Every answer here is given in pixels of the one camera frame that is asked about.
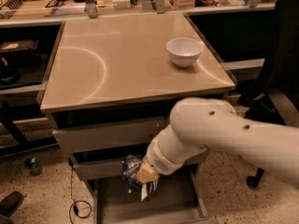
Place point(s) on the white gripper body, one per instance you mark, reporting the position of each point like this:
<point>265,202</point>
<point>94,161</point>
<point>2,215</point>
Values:
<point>156,161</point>

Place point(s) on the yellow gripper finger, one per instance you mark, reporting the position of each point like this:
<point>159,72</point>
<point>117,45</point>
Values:
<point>146,173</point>

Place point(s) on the blue chip bag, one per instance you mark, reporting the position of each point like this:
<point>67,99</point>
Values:
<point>130,165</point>

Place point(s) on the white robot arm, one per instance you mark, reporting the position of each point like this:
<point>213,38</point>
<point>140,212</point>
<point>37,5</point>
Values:
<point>198,123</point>

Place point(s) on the top drawer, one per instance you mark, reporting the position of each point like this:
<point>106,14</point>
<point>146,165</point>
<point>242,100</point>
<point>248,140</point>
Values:
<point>108,135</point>

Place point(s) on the open bottom drawer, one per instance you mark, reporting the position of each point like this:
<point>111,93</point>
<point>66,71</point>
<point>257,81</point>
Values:
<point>175,201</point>

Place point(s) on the middle drawer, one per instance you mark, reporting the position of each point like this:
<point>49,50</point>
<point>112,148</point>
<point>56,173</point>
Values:
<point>103,163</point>

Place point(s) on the grey drawer cabinet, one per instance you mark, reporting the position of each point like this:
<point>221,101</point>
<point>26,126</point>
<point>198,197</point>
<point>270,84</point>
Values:
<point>110,71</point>

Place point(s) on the small caster on floor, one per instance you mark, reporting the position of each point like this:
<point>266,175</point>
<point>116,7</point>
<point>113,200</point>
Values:
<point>34,166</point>

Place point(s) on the white bowl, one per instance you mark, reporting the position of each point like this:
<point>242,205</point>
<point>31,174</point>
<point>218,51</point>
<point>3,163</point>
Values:
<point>184,51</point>

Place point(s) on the black office chair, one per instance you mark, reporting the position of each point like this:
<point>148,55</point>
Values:
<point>274,78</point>

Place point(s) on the dark shoe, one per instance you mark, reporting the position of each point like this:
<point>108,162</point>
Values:
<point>11,203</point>

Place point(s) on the back workbench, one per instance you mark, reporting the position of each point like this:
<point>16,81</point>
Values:
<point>141,12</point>

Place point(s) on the coiled soldering stand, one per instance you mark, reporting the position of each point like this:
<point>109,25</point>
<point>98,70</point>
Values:
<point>8,8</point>

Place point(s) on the grey metal post left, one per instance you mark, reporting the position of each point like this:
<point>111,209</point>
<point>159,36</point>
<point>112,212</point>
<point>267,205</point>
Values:
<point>91,9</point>

